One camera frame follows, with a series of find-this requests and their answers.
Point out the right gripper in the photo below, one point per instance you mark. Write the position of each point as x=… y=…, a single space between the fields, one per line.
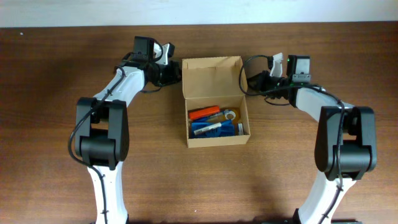
x=262 y=81

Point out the yellow tape roll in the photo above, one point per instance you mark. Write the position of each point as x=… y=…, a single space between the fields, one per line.
x=232 y=114

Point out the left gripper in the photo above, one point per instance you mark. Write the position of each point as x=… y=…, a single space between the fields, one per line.
x=175 y=72

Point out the orange stapler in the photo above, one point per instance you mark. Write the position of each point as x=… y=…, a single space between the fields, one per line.
x=204 y=112

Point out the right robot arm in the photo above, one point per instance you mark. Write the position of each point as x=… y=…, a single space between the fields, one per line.
x=345 y=147

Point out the white marker blue cap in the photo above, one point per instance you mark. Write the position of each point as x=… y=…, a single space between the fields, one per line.
x=208 y=128

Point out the blue ballpoint pen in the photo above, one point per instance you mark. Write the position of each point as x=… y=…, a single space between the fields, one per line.
x=215 y=118

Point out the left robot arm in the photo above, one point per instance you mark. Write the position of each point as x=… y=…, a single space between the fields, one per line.
x=100 y=138

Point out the brown cardboard box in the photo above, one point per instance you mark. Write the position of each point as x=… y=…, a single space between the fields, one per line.
x=215 y=81

